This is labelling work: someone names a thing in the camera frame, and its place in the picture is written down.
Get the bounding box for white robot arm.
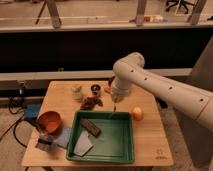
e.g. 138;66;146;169
111;52;213;132

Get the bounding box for dark metal cup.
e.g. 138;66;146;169
91;84;101;96

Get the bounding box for brown dried food pile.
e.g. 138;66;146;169
80;97;103;110

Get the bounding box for yellow orange fruit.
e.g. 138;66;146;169
132;107;144;121

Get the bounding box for dark brown sponge block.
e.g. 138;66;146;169
80;119;101;137

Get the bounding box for green plastic tray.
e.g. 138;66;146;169
66;111;134;164

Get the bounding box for grey cloth piece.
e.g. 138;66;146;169
73;130;93;156

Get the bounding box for orange bowl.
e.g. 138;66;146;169
37;111;62;134

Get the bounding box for blue cloth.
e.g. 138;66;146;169
54;127;71;148

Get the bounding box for blue box on floor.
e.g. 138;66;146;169
24;103;41;118

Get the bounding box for black office chair base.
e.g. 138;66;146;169
165;0;195;14

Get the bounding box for black cables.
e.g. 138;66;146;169
0;81;38;149

